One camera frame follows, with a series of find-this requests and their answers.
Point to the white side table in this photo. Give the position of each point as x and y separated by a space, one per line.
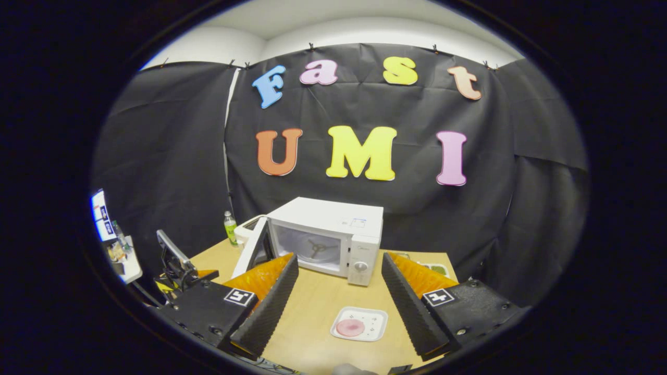
131 268

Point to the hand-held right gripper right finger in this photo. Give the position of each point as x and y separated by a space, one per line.
411 312

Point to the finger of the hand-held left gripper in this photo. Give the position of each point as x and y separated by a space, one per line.
208 273

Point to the white microwave oven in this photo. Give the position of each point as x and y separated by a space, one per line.
333 216

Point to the white divided bean dish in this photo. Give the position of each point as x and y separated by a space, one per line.
436 269

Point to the green label drink bottle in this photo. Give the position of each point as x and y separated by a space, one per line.
230 229

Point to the pink ham slice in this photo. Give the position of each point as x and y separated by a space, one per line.
350 327

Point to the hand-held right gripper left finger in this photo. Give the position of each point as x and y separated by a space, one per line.
271 312

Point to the white cherry print food tray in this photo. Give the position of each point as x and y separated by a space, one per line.
372 325

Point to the white toaster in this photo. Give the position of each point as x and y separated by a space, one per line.
245 229

